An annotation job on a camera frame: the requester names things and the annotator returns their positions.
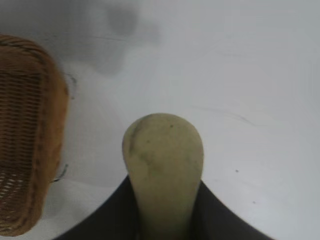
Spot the pale yellow egg yolk pastry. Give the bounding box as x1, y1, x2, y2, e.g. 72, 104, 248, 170
122, 112, 205, 240

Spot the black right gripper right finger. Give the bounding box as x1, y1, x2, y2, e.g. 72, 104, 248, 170
190, 180, 272, 240

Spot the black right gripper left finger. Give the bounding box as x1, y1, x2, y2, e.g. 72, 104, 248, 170
57, 174, 141, 240

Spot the brown woven wicker basket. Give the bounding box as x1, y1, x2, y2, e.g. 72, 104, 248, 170
0, 34, 70, 237

